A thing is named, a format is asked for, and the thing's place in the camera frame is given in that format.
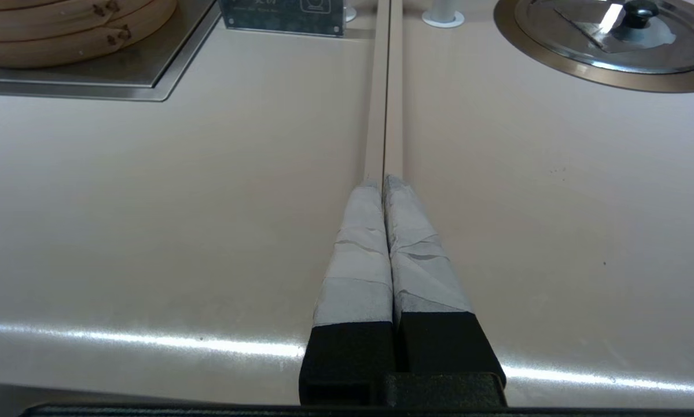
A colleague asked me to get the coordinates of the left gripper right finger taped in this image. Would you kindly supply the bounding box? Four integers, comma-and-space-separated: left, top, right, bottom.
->
383, 175, 507, 387

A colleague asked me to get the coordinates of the round steel pot lid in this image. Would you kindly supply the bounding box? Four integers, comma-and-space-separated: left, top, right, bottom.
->
515, 0, 694, 75

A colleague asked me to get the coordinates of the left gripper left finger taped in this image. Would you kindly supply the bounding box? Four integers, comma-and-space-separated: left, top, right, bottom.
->
299, 181, 396, 406

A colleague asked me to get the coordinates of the bamboo steamer basket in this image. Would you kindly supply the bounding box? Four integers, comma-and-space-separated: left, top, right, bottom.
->
0, 0, 178, 70
0, 0, 157, 42
0, 0, 96, 13

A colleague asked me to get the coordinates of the dark acrylic sign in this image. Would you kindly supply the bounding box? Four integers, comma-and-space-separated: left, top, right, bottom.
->
219, 0, 346, 38

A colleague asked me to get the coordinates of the recessed steel tray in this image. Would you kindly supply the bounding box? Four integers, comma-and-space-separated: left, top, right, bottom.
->
0, 0, 223, 103

